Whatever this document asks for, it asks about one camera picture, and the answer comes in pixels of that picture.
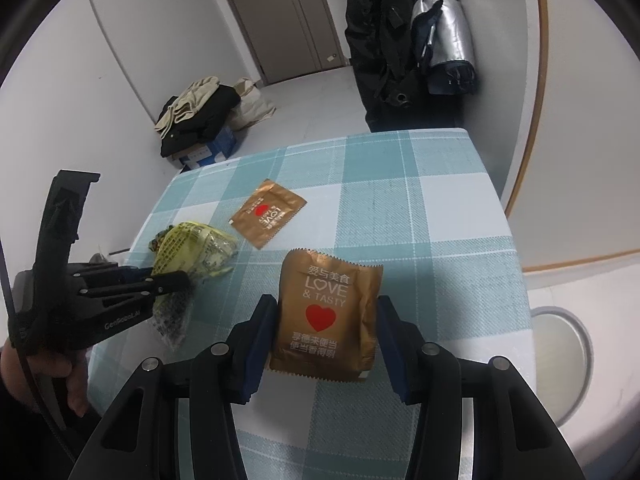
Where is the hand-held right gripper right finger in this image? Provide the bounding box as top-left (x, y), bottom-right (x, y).
top-left (375, 295), bottom-right (581, 480)

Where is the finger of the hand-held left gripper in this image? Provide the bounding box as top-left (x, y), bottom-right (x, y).
top-left (75, 266), bottom-right (154, 287)
top-left (77, 271), bottom-right (191, 309)

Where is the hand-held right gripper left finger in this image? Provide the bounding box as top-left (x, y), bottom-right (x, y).
top-left (67, 294), bottom-right (278, 480)

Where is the yellow bread wrapper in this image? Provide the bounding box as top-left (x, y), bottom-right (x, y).
top-left (147, 221), bottom-right (240, 352)

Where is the brown heart-print snack packet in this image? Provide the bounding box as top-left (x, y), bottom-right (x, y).
top-left (229, 178), bottom-right (308, 251)
top-left (270, 248), bottom-right (385, 382)

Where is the person's left hand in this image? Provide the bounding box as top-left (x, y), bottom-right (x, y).
top-left (0, 335), bottom-right (89, 419)

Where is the blue and white cardboard box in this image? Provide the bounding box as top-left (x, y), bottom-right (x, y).
top-left (167, 125), bottom-right (238, 171)

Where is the teal checked tablecloth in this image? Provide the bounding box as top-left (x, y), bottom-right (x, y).
top-left (87, 127), bottom-right (533, 480)

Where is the white round bin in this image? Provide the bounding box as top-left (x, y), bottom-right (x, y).
top-left (527, 305), bottom-right (596, 411)

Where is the pile of clothes on box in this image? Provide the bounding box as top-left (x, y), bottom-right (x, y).
top-left (160, 85), bottom-right (242, 158)

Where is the beige garment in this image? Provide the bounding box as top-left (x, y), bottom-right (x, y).
top-left (154, 76), bottom-right (221, 136)

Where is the beige tote bag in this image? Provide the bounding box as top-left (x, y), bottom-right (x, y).
top-left (227, 77), bottom-right (277, 131)

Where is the white wood-edged curved furniture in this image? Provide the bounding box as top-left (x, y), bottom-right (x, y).
top-left (502, 0), bottom-right (640, 275)

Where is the grey door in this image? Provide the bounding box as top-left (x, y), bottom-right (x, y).
top-left (210, 0), bottom-right (348, 86)

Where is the black hanging coat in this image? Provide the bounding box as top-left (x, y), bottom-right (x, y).
top-left (342, 0), bottom-right (468, 133)

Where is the silver jacket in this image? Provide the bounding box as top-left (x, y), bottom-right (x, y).
top-left (407, 0), bottom-right (476, 98)

